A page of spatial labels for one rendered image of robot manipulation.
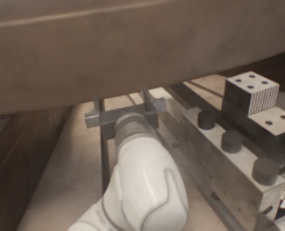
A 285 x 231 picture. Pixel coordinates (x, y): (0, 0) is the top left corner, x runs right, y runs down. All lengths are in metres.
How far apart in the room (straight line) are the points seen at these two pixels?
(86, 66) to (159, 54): 0.22
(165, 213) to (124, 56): 0.50
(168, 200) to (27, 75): 0.56
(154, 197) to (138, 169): 0.05
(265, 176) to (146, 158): 0.42
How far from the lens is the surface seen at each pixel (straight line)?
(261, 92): 0.84
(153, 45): 0.74
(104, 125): 0.53
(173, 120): 1.33
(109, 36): 0.71
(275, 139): 0.80
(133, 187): 0.36
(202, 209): 1.11
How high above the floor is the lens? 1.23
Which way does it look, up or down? 34 degrees down
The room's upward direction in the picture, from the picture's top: 7 degrees counter-clockwise
